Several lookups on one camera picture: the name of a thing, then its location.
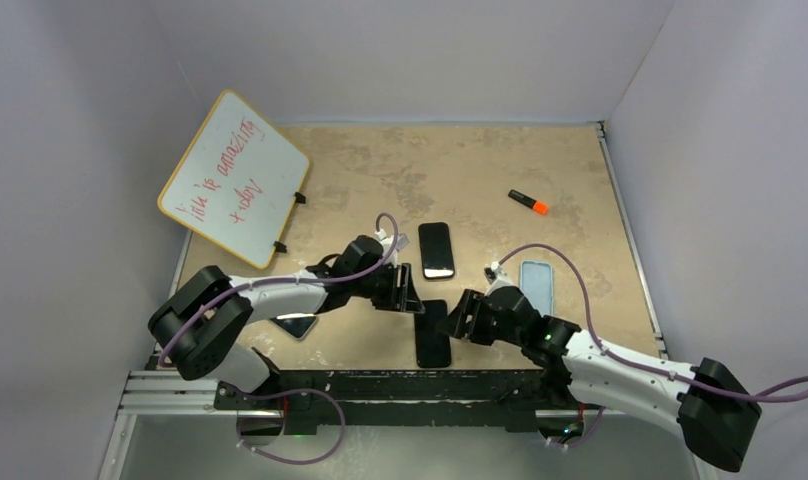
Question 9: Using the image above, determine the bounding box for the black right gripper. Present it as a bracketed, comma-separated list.
[437, 290, 524, 347]

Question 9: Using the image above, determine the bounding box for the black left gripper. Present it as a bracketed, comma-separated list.
[350, 262, 423, 314]

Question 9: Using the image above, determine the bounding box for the black phone case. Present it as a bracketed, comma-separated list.
[417, 222, 456, 280]
[414, 300, 452, 369]

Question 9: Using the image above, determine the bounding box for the light blue phone case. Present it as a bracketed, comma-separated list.
[519, 260, 555, 316]

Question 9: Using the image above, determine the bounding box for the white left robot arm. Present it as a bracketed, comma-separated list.
[148, 235, 425, 409]

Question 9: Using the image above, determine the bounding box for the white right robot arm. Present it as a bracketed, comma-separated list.
[437, 286, 762, 472]

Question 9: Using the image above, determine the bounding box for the phone with bright reflection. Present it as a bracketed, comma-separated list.
[271, 315, 318, 341]

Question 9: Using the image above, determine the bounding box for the black marker orange cap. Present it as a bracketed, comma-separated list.
[507, 189, 549, 215]

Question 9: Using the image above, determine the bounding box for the white whiteboard with red writing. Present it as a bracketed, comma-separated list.
[157, 89, 310, 269]

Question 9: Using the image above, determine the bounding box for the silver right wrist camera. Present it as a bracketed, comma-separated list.
[484, 262, 516, 296]

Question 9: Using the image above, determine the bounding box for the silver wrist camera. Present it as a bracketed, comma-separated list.
[374, 228, 410, 253]
[484, 262, 516, 296]

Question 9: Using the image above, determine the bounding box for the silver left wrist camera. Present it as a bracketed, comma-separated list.
[374, 228, 410, 253]

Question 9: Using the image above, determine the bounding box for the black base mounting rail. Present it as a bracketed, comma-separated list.
[215, 369, 597, 438]

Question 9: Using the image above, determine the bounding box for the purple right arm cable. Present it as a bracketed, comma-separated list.
[496, 243, 808, 452]

